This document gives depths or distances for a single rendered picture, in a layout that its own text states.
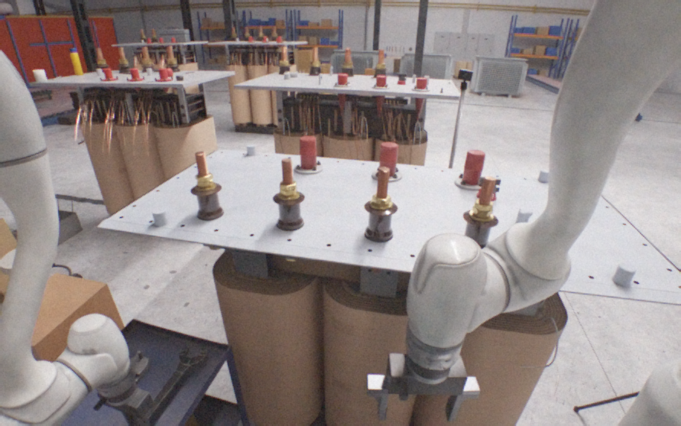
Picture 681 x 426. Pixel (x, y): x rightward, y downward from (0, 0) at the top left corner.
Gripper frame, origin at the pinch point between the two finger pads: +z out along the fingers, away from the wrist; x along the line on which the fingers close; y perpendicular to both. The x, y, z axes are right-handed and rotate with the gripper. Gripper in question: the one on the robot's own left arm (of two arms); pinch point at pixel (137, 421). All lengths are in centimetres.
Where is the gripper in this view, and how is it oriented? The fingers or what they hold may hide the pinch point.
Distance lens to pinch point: 119.6
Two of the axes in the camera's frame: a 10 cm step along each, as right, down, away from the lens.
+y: -2.5, 4.6, -8.5
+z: -0.2, 8.8, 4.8
